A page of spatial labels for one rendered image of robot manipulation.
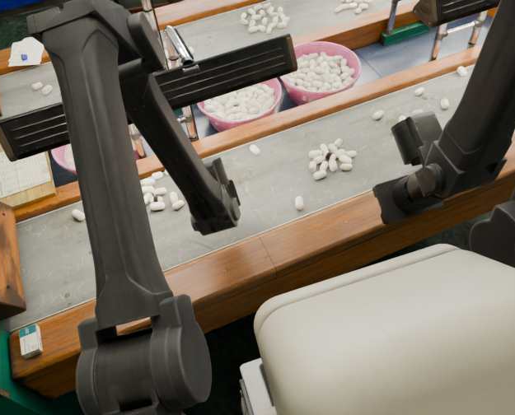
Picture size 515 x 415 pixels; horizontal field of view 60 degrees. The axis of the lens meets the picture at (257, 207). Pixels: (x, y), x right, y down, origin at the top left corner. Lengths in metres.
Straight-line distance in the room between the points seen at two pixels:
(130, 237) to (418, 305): 0.26
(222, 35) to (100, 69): 1.27
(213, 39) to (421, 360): 1.53
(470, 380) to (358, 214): 0.83
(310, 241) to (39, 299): 0.64
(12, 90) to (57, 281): 0.79
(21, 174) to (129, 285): 0.97
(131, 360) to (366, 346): 0.22
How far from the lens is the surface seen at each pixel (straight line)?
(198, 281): 1.03
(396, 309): 0.33
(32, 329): 1.08
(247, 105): 1.43
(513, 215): 0.50
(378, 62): 1.72
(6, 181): 1.37
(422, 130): 0.66
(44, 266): 1.20
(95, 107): 0.47
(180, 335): 0.42
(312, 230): 1.08
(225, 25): 1.79
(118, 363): 0.43
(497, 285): 0.35
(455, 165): 0.58
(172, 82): 0.96
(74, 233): 1.22
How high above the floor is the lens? 1.66
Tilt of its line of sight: 53 degrees down
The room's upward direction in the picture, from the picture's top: 5 degrees counter-clockwise
